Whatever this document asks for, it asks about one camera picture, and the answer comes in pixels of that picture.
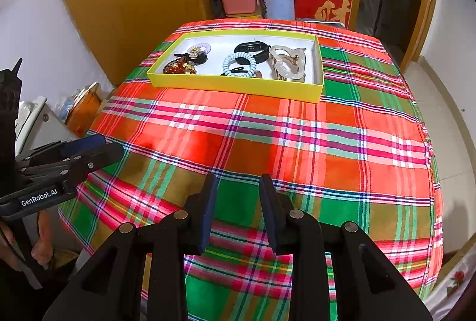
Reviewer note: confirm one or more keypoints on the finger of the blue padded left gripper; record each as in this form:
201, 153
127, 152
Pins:
80, 146

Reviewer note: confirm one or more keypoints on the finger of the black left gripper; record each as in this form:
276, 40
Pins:
80, 166

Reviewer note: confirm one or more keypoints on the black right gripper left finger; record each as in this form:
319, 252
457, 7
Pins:
186, 232

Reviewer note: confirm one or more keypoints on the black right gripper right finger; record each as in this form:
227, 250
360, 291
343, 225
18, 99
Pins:
293, 232

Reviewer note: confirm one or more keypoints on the red gold beaded ornament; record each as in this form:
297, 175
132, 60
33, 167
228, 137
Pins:
181, 65

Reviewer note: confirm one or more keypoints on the small black hair clip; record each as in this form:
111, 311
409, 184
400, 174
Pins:
192, 59

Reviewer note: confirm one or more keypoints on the translucent beige hair claw clip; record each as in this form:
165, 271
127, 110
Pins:
288, 64

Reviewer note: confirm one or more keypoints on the black fabric scrunchie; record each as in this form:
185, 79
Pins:
260, 50

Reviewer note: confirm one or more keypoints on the person's left hand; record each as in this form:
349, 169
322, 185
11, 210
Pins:
17, 247

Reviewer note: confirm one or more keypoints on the orange wooden stool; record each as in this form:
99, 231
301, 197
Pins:
84, 110

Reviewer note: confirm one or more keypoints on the white appliance at left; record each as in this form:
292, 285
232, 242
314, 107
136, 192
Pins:
38, 125

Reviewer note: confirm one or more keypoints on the floral white bedding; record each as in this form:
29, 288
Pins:
453, 296

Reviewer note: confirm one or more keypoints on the yellow shallow tray box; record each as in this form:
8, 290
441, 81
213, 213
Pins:
228, 71

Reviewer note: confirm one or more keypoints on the light blue cylindrical bin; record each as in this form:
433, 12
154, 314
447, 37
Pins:
283, 10

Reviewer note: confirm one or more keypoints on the red gift box gold character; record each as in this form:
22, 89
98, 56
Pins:
324, 10

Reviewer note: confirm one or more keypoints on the wooden door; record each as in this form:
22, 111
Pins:
419, 31

